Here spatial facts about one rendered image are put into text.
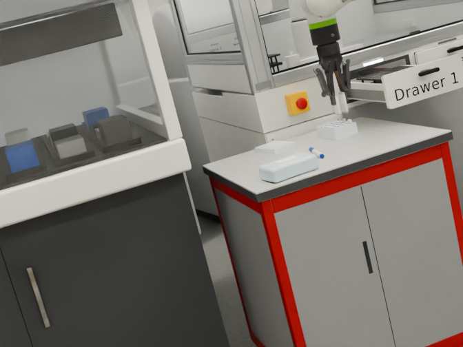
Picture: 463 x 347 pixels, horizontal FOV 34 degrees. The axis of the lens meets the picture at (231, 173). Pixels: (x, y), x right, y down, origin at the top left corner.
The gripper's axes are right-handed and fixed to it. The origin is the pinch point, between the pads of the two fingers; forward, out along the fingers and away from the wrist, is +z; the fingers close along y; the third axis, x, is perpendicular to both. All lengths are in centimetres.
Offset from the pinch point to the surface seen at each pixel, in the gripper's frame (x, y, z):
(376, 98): 2.6, -12.5, 1.5
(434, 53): -15, -51, -5
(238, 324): -59, 35, 86
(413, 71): 14.4, -20.6, -5.2
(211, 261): -146, 14, 86
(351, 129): 5.3, 1.0, 8.4
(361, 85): -7.3, -13.7, -2.5
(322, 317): 34, 39, 52
